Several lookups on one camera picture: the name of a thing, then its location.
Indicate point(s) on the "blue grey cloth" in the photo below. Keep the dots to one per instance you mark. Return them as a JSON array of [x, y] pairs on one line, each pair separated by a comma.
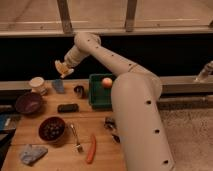
[[30, 154]]

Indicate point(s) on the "silver fork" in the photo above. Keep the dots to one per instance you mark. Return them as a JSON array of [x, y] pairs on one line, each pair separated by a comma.
[[78, 145]]

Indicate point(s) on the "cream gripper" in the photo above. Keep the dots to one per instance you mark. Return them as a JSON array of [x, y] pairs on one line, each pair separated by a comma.
[[65, 70]]

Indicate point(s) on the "blue plastic cup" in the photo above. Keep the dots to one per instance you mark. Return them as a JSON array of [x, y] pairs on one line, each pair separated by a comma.
[[57, 84]]

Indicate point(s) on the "green plastic tray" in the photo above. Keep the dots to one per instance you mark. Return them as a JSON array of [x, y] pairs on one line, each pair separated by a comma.
[[99, 97]]

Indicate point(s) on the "yellow banana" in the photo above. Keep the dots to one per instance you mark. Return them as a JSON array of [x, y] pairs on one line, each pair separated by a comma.
[[57, 66]]

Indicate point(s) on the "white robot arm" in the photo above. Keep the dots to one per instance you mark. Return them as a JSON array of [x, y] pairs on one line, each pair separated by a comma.
[[134, 96]]

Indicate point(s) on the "white ceramic mug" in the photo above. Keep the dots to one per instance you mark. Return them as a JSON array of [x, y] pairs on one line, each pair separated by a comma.
[[38, 85]]

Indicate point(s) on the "black rectangular block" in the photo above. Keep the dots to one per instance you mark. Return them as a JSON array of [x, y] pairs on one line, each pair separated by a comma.
[[68, 108]]

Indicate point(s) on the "orange carrot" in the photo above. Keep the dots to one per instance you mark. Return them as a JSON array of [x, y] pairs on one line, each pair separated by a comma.
[[92, 150]]

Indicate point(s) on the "dark red bowl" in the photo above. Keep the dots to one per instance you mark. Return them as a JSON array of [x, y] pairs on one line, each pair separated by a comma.
[[51, 129]]

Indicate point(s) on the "purple bowl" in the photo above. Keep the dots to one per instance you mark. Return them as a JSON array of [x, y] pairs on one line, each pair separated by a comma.
[[28, 103]]

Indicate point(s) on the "small dark round tin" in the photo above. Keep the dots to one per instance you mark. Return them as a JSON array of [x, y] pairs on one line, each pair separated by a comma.
[[79, 91]]

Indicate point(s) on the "orange peach fruit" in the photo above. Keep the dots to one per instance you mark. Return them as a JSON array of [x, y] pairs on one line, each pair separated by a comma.
[[106, 82]]

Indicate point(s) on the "small dark metal clip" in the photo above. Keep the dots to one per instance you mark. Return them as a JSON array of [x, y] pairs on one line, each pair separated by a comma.
[[109, 123]]

